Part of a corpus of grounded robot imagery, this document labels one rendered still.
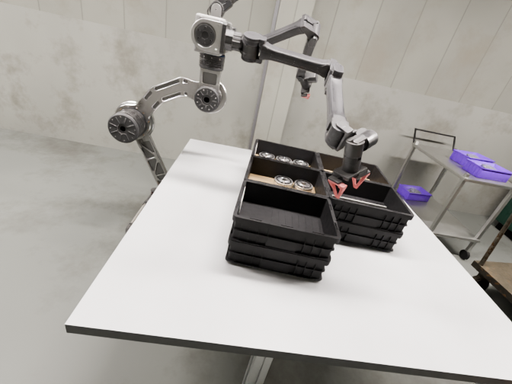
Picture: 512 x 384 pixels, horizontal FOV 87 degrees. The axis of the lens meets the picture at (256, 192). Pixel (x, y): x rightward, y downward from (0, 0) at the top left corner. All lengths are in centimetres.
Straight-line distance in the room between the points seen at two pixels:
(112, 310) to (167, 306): 16
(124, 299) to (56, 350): 84
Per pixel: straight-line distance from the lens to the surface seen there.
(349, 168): 94
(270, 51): 131
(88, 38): 354
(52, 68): 380
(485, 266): 278
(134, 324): 95
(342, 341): 104
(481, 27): 379
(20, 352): 186
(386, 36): 336
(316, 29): 172
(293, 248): 104
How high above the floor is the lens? 149
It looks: 29 degrees down
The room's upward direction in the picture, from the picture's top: 13 degrees clockwise
